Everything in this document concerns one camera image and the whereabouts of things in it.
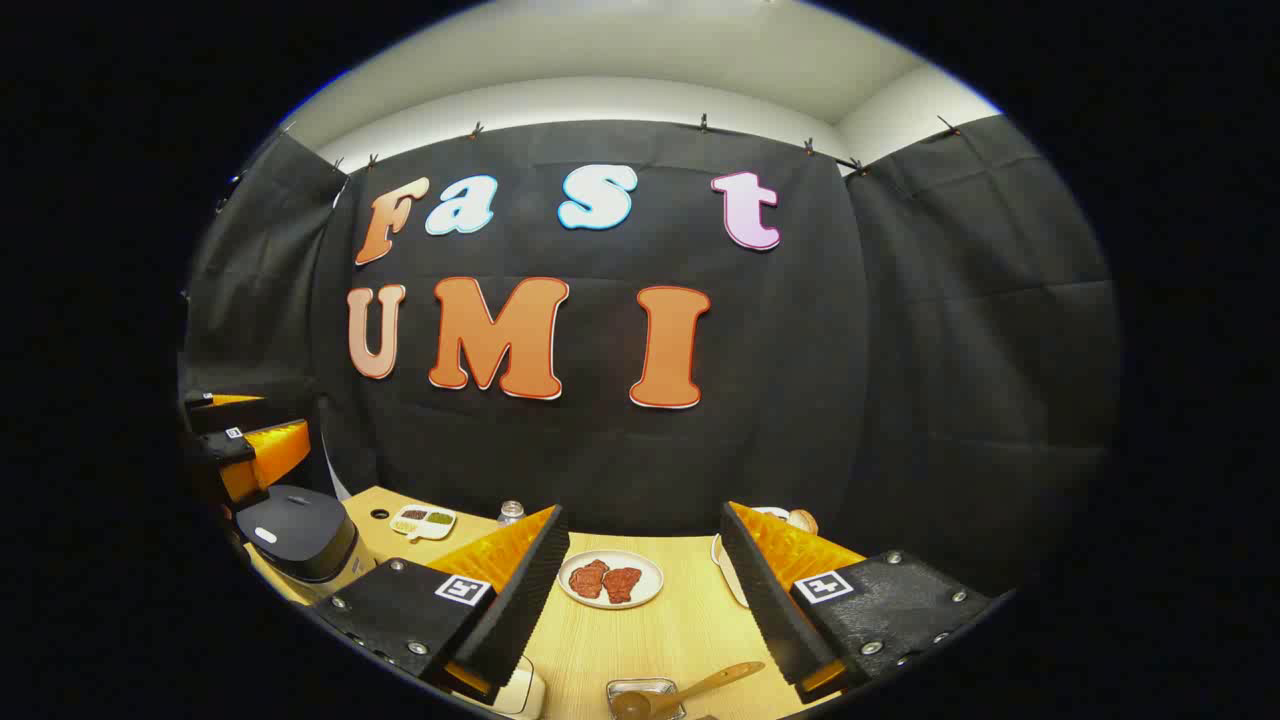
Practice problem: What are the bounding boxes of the white divided condiment dish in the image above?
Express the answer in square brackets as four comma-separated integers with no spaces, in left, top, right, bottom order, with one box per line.
[390,505,458,541]

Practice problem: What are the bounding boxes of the white toaster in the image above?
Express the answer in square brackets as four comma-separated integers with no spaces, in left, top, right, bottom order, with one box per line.
[711,506,801,609]

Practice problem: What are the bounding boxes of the black and gold rice cooker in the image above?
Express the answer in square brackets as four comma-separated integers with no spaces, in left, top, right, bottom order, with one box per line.
[237,485,379,608]

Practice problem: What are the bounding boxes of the wooden spoon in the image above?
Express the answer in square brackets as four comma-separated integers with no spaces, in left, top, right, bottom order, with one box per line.
[612,661,766,720]

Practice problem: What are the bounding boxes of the white round plate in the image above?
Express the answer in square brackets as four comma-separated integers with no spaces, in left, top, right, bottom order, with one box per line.
[558,549,665,610]

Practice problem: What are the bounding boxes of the black backdrop cloth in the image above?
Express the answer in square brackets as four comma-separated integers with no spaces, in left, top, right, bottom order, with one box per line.
[180,115,1121,601]

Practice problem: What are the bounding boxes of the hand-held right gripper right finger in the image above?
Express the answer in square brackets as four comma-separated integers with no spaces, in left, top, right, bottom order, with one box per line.
[720,502,1001,704]

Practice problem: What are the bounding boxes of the metal wire chopstick holder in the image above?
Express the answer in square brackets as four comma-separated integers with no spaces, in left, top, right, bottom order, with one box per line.
[606,678,687,720]

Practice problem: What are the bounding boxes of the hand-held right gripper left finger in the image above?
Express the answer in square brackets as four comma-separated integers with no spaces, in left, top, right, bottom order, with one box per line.
[312,505,571,706]

